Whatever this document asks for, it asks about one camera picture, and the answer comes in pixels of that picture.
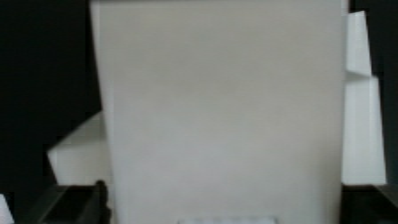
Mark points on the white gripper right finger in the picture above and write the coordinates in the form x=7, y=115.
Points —
x=369, y=204

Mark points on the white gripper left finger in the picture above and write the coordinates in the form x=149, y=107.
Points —
x=72, y=205

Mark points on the white cabinet box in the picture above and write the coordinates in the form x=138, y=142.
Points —
x=79, y=156

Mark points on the white U-shaped frame fence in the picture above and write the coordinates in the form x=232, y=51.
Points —
x=7, y=215

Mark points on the small white cabinet block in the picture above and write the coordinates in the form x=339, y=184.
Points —
x=223, y=82

